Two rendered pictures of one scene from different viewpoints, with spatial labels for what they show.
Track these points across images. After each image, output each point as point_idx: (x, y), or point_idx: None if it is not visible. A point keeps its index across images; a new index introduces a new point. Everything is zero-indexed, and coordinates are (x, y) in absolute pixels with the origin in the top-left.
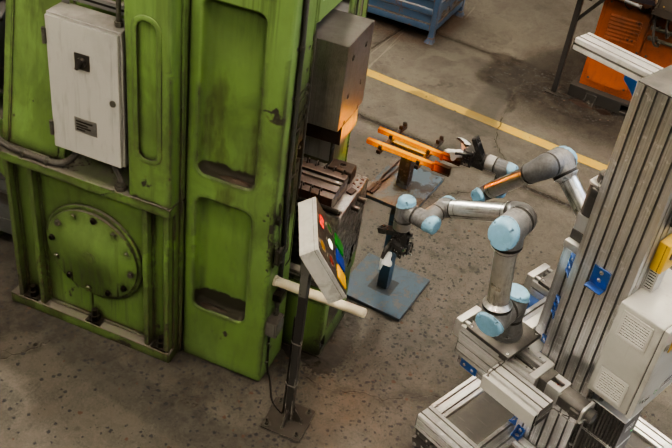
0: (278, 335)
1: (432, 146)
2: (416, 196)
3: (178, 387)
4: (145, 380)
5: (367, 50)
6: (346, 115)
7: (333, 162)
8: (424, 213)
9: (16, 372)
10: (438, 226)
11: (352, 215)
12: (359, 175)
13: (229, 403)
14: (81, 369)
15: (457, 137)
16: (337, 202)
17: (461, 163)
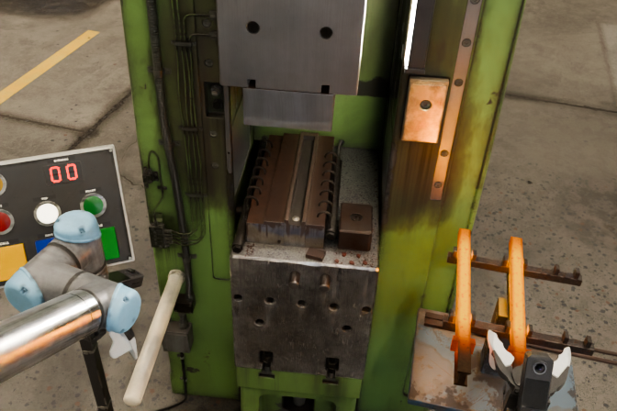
0: (222, 372)
1: (531, 327)
2: (471, 394)
3: (142, 319)
4: (146, 290)
5: None
6: (261, 73)
7: (356, 205)
8: (37, 260)
9: (131, 204)
10: (25, 305)
11: (305, 294)
12: (375, 257)
13: (129, 373)
14: (147, 240)
15: (566, 347)
16: (274, 245)
17: (503, 390)
